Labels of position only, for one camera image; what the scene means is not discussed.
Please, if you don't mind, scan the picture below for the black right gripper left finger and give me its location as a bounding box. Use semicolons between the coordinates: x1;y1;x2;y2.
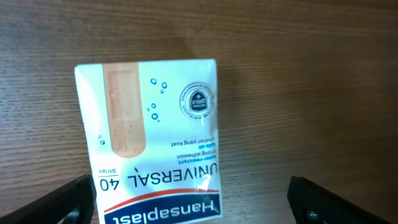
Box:
1;174;96;224

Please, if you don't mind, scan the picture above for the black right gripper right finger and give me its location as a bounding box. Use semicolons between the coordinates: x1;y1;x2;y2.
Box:
287;176;390;224

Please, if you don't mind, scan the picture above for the white Hansaplast plaster box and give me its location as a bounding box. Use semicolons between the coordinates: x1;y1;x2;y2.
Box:
75;59;223;224

